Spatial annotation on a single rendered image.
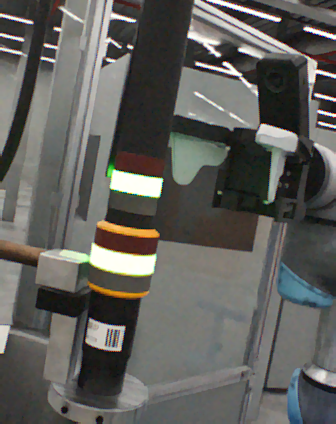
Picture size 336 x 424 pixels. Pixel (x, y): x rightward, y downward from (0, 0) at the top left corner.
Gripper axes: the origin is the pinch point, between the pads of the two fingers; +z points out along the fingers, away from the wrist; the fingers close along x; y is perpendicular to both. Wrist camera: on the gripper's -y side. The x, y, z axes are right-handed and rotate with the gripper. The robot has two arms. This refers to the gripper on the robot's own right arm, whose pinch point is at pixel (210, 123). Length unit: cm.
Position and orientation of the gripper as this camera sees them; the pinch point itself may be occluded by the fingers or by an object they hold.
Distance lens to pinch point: 42.9
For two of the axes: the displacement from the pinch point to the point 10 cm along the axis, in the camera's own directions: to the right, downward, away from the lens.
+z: -5.8, -0.7, -8.2
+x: -8.0, -1.8, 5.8
